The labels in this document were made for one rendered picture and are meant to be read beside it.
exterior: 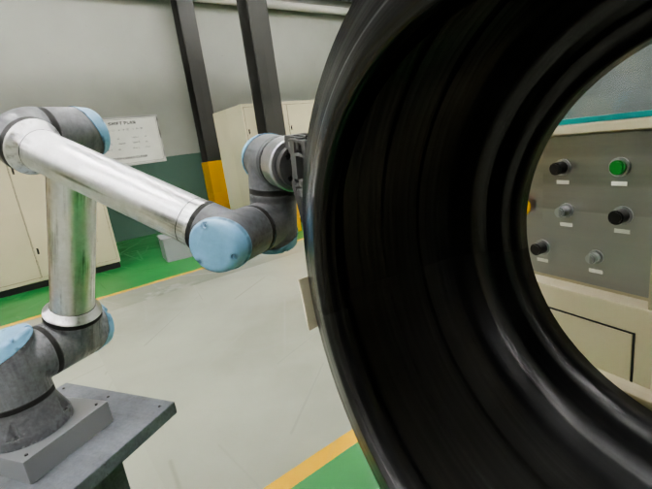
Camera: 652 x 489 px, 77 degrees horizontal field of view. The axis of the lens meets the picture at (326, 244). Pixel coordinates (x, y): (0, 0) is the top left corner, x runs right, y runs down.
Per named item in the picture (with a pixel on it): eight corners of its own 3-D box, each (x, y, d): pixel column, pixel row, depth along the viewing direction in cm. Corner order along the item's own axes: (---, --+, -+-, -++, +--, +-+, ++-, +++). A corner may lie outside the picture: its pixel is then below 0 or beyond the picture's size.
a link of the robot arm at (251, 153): (283, 180, 85) (281, 131, 82) (309, 190, 75) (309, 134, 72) (240, 184, 81) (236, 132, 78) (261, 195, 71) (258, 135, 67)
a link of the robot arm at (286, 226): (236, 255, 78) (230, 191, 74) (267, 239, 88) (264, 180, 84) (278, 262, 75) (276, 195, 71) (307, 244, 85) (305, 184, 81)
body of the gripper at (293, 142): (304, 141, 54) (271, 136, 64) (309, 205, 57) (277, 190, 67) (353, 135, 57) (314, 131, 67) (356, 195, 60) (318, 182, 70)
